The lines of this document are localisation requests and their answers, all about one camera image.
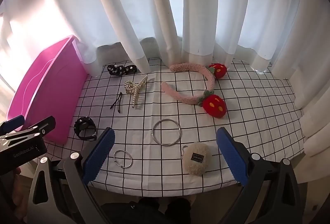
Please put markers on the pink plastic storage bin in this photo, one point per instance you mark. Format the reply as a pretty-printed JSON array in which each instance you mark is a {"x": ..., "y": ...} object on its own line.
[{"x": 46, "y": 89}]

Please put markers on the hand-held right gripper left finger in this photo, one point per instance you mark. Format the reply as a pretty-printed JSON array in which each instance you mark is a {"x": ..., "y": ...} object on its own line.
[{"x": 100, "y": 154}]

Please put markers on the large silver bangle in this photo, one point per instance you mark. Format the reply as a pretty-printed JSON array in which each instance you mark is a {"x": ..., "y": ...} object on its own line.
[{"x": 154, "y": 137}]

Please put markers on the black studded hair accessory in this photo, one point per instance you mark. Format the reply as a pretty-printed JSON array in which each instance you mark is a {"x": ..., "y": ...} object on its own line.
[{"x": 89, "y": 133}]

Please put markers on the black hair pin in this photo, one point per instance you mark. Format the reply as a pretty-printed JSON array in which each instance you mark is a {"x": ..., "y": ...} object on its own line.
[{"x": 116, "y": 101}]

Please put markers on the small silver bangle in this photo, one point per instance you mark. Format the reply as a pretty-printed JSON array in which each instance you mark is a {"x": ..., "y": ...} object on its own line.
[
  {"x": 132, "y": 160},
  {"x": 115, "y": 159}
]

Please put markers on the white black grid tablecloth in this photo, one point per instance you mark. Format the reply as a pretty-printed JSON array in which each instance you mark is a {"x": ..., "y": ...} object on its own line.
[{"x": 167, "y": 110}]

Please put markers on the pearl hair claw clip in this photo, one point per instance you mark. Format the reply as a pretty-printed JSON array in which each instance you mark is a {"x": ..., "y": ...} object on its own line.
[{"x": 135, "y": 91}]

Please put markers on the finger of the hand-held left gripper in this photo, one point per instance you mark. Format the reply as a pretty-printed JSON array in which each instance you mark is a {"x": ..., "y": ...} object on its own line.
[
  {"x": 41, "y": 127},
  {"x": 13, "y": 122}
]

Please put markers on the white sheer curtain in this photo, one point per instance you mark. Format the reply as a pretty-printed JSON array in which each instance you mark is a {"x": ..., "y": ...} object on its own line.
[{"x": 144, "y": 7}]

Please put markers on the person's left hand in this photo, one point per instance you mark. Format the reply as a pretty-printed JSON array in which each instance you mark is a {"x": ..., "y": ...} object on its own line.
[{"x": 18, "y": 185}]

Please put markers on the black patterned bow hair clip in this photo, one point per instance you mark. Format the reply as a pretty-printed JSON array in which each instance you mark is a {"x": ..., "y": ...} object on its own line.
[{"x": 121, "y": 70}]

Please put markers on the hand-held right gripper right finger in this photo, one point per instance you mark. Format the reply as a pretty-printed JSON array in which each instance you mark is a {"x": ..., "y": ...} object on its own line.
[{"x": 232, "y": 157}]

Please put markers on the pink strawberry plush headband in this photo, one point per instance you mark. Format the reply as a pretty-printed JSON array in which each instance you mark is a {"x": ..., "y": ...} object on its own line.
[{"x": 212, "y": 105}]

